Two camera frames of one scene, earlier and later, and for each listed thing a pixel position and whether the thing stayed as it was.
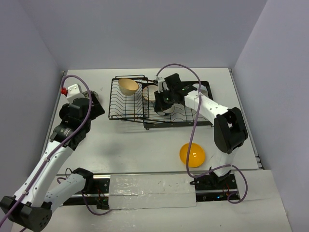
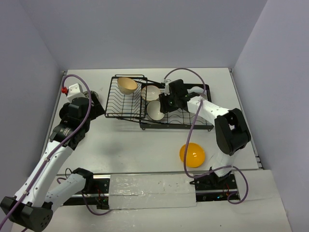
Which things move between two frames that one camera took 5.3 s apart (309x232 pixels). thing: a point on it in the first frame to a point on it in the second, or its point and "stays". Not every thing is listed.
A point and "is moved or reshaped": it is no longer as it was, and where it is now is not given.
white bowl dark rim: (169, 110) is moved or reshaped
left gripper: (95, 106) stays
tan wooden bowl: (128, 87) stays
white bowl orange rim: (148, 92) stays
